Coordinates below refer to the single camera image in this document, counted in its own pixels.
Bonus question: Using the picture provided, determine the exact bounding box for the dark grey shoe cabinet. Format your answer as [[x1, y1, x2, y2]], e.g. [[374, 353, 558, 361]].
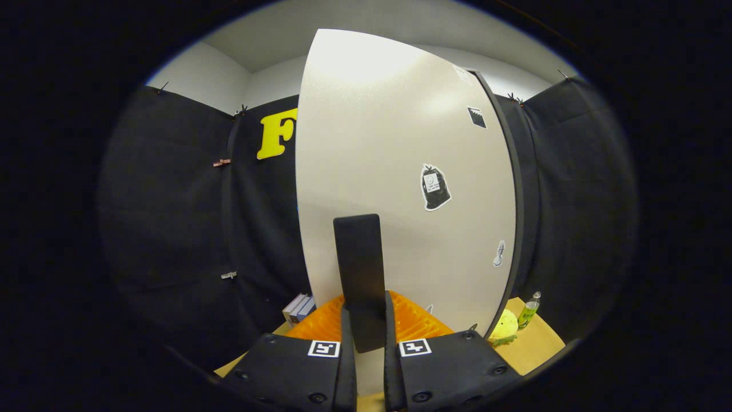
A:
[[469, 69, 541, 339]]

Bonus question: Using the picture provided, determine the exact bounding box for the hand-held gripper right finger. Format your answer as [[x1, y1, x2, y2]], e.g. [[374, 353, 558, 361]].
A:
[[383, 291, 522, 412]]

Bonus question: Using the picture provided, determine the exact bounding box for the yellow plush toy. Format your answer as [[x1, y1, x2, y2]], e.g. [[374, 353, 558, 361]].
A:
[[487, 309, 519, 347]]

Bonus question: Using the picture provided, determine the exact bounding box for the beige shoe cabinet door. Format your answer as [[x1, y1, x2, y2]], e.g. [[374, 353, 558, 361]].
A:
[[295, 29, 518, 397]]

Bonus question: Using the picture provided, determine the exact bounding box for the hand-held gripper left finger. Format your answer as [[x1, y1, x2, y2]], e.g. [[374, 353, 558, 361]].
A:
[[220, 293, 358, 412]]

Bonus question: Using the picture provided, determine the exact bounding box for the green drink bottle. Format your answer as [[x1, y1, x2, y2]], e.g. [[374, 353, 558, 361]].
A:
[[518, 291, 542, 331]]

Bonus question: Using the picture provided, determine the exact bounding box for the white spine book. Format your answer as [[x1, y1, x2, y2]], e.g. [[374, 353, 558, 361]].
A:
[[283, 293, 309, 326]]

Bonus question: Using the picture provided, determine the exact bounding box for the black backdrop cloth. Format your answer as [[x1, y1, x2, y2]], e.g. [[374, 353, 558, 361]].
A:
[[97, 77, 638, 370]]

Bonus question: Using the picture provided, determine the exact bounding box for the black door handle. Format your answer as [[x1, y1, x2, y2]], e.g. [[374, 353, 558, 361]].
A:
[[333, 215, 387, 354]]

